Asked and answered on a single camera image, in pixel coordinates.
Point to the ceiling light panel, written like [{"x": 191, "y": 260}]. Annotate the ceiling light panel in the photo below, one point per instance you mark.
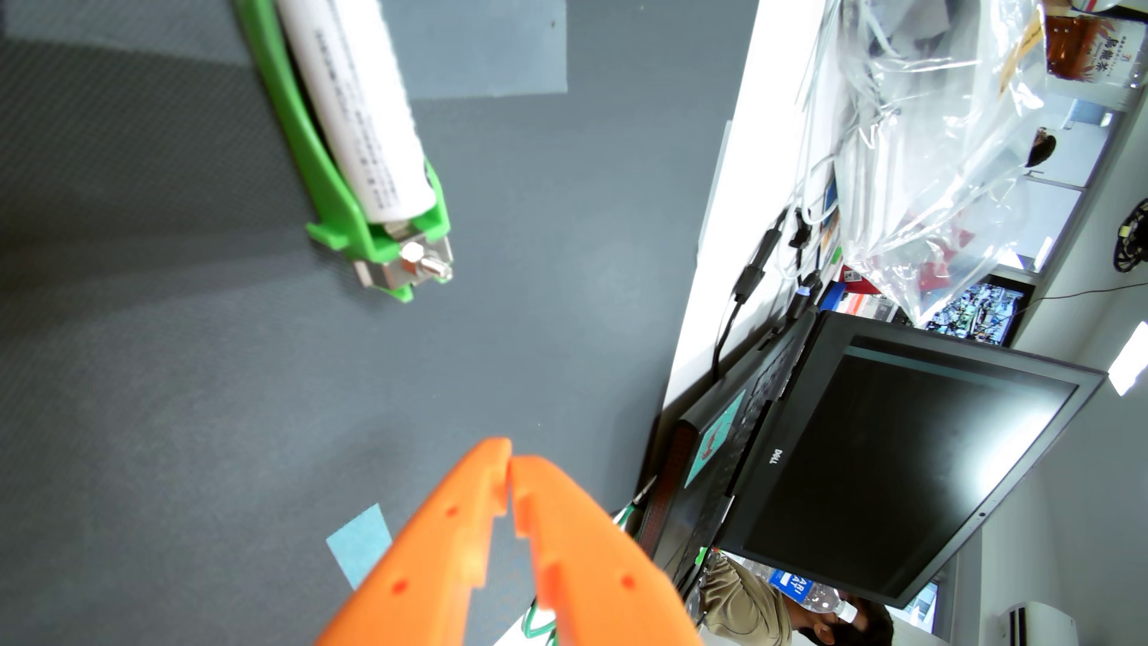
[{"x": 1130, "y": 359}]

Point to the green battery holder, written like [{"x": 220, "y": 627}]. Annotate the green battery holder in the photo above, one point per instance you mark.
[{"x": 314, "y": 170}]

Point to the red package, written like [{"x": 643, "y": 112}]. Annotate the red package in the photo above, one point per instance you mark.
[{"x": 861, "y": 282}]

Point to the blue label water bottle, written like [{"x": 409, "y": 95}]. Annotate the blue label water bottle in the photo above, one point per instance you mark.
[{"x": 794, "y": 585}]

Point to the white air conditioner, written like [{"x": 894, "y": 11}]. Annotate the white air conditioner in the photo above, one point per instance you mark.
[{"x": 1040, "y": 626}]

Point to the clear plastic bag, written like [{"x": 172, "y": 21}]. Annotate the clear plastic bag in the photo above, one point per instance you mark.
[{"x": 933, "y": 135}]

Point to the seated person with mask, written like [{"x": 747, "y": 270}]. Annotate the seated person with mask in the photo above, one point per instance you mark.
[{"x": 740, "y": 606}]

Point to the black Dell laptop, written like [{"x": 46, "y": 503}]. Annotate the black Dell laptop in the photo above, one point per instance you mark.
[{"x": 897, "y": 458}]

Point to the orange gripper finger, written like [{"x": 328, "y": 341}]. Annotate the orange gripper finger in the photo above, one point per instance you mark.
[
  {"x": 592, "y": 574},
  {"x": 430, "y": 565}
]

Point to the white cylindrical battery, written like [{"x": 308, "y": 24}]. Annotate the white cylindrical battery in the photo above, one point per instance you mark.
[{"x": 359, "y": 108}]

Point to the brown printed package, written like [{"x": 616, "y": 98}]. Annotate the brown printed package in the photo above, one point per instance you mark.
[{"x": 1085, "y": 45}]

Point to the grey tape strip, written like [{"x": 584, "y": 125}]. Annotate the grey tape strip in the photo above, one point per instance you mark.
[{"x": 484, "y": 45}]

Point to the small colourful display screen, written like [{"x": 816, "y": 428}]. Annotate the small colourful display screen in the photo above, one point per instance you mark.
[{"x": 978, "y": 312}]

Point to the light blue tape patch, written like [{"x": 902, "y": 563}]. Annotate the light blue tape patch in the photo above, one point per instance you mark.
[{"x": 360, "y": 543}]

